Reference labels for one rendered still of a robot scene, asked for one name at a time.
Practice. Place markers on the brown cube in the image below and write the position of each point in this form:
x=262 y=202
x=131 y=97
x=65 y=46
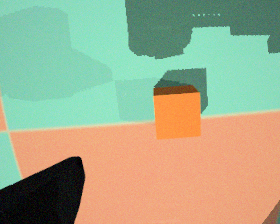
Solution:
x=178 y=112

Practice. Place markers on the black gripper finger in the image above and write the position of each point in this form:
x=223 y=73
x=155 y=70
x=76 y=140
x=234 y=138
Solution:
x=48 y=197

